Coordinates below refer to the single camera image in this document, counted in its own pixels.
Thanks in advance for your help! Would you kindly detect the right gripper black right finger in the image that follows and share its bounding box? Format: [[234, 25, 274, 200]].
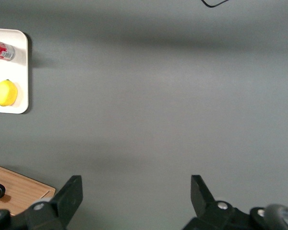
[[182, 175, 250, 230]]

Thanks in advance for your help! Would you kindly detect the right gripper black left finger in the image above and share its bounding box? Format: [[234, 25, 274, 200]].
[[25, 175, 84, 230]]

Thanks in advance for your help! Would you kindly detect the beige plastic tray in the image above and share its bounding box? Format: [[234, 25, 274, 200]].
[[0, 28, 29, 114]]

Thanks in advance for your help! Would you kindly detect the wooden drawer cabinet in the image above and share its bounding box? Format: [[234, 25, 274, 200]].
[[0, 162, 56, 216]]

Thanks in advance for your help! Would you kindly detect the yellow lemon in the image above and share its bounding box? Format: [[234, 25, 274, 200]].
[[0, 79, 19, 107]]

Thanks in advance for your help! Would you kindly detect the red soda can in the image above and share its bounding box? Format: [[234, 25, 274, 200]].
[[0, 38, 16, 62]]

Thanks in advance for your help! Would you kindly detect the grey wrist hose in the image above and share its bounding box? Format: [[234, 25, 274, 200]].
[[264, 203, 288, 230]]

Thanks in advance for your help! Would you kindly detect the thin black table cable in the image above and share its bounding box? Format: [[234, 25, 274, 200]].
[[201, 0, 231, 8]]

